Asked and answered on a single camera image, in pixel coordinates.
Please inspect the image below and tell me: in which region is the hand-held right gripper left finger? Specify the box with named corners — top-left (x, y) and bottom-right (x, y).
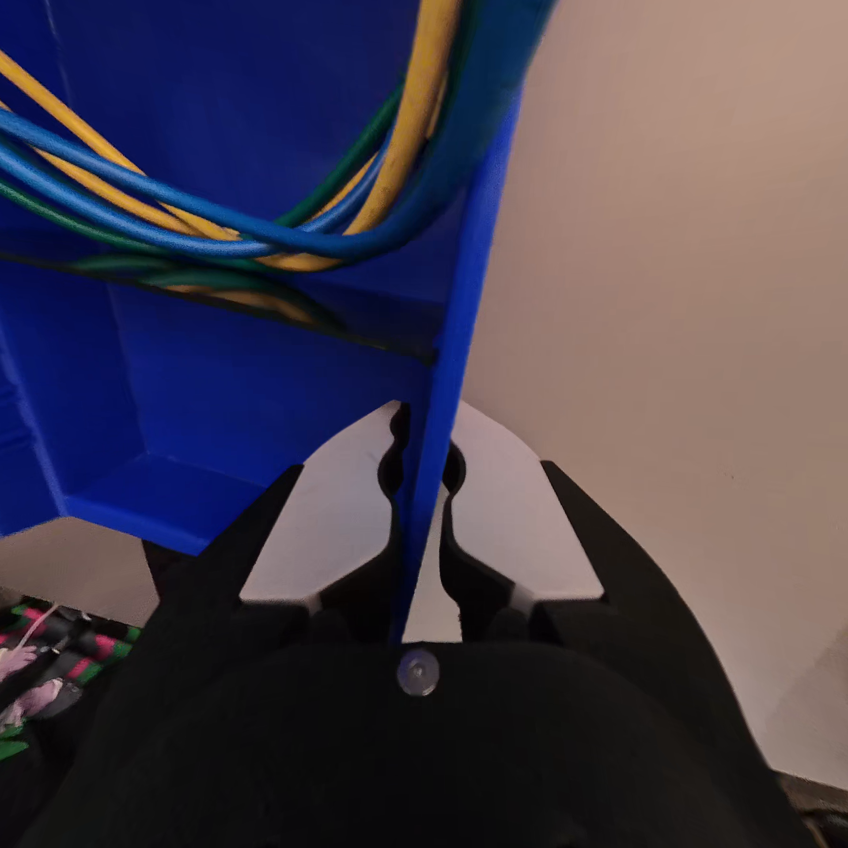
top-left (240, 399), bottom-right (406, 610)

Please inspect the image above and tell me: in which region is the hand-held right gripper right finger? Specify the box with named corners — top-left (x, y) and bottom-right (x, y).
top-left (440, 401), bottom-right (605, 602)

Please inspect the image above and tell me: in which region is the blue plastic bin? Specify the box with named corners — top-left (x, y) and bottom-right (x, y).
top-left (0, 0), bottom-right (560, 644)

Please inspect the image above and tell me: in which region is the green ethernet cable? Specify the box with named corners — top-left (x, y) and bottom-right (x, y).
top-left (0, 0), bottom-right (478, 326)

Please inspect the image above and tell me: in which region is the blue ethernet cable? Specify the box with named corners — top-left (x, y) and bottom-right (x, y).
top-left (0, 99), bottom-right (504, 262)

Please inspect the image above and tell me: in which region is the yellow ethernet cable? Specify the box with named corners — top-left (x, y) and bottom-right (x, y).
top-left (0, 0), bottom-right (465, 319)

